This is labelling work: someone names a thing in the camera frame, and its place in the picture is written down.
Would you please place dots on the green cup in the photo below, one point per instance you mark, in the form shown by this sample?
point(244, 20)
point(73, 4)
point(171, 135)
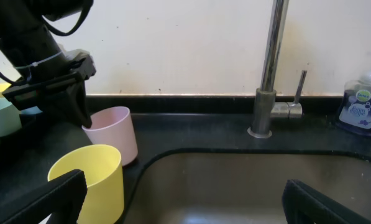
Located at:
point(2, 119)

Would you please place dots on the blue cup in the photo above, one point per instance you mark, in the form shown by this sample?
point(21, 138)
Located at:
point(31, 110)

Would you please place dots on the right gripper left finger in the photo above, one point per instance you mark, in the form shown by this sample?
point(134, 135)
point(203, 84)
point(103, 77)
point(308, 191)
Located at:
point(42, 202)

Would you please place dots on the steel sink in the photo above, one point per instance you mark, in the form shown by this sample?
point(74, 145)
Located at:
point(235, 186)

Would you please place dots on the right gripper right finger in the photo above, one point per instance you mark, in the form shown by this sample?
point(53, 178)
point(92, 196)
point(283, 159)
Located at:
point(312, 208)

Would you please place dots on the pink cup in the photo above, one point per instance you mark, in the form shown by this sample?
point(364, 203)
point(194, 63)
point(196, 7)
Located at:
point(115, 133)

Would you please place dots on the blue soap bottle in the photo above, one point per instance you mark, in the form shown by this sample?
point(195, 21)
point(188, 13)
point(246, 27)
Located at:
point(360, 109)

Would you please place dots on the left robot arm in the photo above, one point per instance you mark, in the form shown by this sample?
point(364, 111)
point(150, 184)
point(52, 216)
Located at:
point(23, 40)

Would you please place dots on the steel tap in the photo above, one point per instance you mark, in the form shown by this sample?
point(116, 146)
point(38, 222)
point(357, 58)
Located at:
point(270, 56)

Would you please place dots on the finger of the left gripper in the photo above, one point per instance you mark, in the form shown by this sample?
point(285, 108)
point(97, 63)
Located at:
point(70, 102)

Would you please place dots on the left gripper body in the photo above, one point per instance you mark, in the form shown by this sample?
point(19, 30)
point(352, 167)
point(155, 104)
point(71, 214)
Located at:
point(42, 88)

